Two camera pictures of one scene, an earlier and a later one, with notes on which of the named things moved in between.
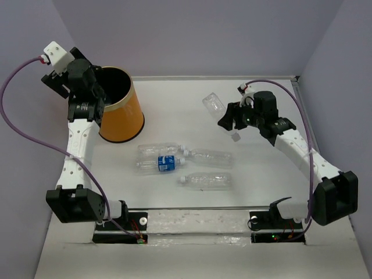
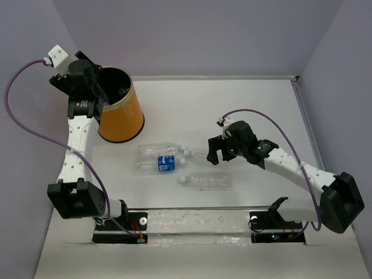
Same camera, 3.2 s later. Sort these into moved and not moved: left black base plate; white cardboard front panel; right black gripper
Moved: right black gripper
Not moved: left black base plate; white cardboard front panel
